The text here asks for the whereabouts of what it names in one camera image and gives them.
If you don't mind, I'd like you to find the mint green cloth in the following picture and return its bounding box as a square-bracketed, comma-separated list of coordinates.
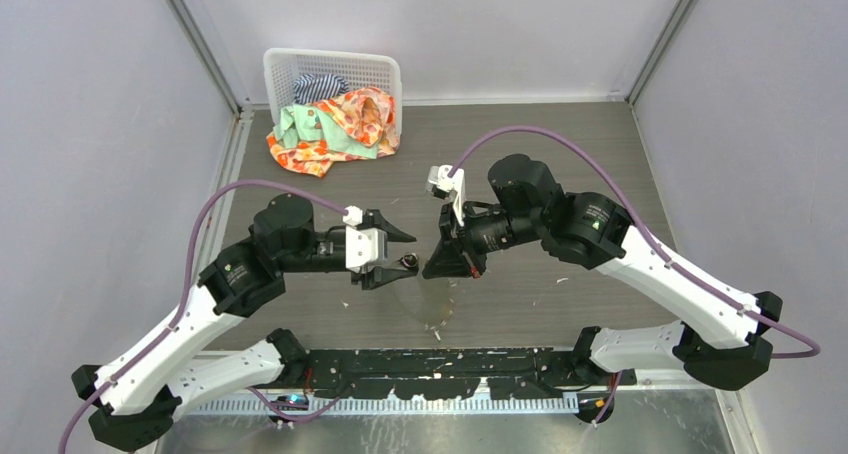
[271, 104, 378, 159]

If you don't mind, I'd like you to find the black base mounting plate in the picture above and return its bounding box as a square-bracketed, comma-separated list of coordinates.
[272, 348, 613, 400]

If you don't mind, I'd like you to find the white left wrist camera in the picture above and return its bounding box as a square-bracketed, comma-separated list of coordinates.
[342, 206, 388, 273]

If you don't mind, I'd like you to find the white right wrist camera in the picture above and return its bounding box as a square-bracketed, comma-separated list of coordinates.
[425, 165, 466, 227]

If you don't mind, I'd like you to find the white plastic laundry basket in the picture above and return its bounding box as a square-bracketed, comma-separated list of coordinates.
[262, 48, 403, 135]

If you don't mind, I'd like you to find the orange floral cloth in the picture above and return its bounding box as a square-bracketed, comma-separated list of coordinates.
[266, 87, 400, 178]

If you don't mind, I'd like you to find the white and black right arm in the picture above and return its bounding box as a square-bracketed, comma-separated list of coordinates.
[423, 154, 783, 391]

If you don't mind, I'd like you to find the blue striped cloth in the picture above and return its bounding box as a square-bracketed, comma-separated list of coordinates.
[293, 73, 350, 105]

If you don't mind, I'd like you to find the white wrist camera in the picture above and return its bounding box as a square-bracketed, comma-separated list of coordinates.
[342, 206, 388, 273]
[425, 165, 466, 227]

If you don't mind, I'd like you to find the perforated cable duct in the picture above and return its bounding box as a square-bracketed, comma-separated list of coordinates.
[191, 392, 579, 416]

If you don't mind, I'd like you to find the aluminium frame rail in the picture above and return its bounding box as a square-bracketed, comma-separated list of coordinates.
[634, 369, 705, 390]

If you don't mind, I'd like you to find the metal keyring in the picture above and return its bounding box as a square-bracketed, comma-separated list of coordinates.
[400, 253, 419, 269]

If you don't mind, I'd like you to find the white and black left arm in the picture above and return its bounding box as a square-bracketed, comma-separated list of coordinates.
[72, 194, 418, 452]

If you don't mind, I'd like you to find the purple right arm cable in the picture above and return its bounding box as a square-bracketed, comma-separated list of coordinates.
[447, 124, 823, 361]

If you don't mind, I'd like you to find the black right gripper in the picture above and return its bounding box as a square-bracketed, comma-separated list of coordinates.
[423, 196, 543, 279]

